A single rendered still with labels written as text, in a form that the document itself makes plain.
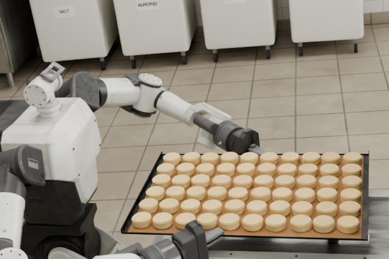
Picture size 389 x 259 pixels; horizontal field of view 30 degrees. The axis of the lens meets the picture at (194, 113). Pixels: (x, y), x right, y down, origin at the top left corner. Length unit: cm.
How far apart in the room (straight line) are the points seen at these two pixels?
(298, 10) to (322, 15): 17
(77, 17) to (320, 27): 181
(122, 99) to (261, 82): 291
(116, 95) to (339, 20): 329
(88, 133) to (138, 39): 354
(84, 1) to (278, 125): 187
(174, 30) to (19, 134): 361
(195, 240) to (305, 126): 279
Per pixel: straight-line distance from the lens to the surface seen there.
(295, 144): 425
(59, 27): 563
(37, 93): 190
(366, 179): 196
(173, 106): 231
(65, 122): 193
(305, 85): 500
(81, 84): 214
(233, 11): 533
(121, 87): 226
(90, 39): 560
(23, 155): 178
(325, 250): 197
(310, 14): 533
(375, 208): 209
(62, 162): 189
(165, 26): 543
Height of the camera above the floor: 201
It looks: 25 degrees down
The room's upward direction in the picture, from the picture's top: 8 degrees counter-clockwise
